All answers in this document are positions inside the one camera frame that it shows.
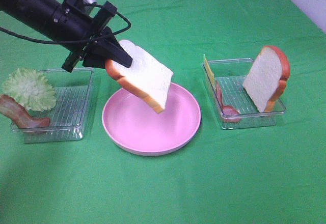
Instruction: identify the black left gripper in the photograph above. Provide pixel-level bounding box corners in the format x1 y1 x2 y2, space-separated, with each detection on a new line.
49 2 132 72

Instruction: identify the white bread slice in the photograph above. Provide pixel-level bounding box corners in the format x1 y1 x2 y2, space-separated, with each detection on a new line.
105 40 173 113
242 45 290 113

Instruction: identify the green lettuce leaf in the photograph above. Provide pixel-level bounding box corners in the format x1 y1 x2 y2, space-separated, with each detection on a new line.
2 68 57 111

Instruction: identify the bacon strip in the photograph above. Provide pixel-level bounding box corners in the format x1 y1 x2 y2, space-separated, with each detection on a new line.
1 94 50 128
215 80 241 123

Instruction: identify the yellow cheese slice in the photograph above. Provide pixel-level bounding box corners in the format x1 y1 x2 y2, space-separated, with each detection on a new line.
203 55 215 87

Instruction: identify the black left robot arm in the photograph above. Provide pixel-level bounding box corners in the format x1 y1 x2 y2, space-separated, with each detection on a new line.
1 0 132 72

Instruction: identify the left clear plastic container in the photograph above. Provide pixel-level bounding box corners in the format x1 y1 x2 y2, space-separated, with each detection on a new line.
10 68 94 144

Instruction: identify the clear plastic container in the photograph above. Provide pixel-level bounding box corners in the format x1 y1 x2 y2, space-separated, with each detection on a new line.
202 58 286 130
10 68 94 144

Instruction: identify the pink round plate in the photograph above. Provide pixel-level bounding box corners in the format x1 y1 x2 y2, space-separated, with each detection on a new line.
102 83 201 156

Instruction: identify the right clear plastic container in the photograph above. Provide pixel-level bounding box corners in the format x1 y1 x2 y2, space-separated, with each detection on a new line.
202 58 286 130

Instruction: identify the green tablecloth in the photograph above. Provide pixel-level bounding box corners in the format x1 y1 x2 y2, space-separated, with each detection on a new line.
1 0 325 223

